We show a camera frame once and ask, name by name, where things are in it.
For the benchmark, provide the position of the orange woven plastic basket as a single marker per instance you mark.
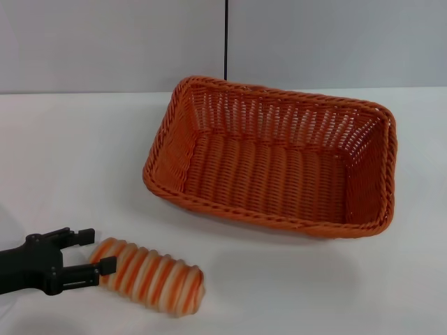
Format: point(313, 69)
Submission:
point(272, 174)

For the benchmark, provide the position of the thin black vertical wall strip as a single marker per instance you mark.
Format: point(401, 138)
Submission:
point(226, 38)

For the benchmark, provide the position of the striped orange white bread loaf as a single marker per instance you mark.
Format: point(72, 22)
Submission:
point(153, 279)

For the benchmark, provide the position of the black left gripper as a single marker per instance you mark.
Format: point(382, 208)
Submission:
point(31, 265)

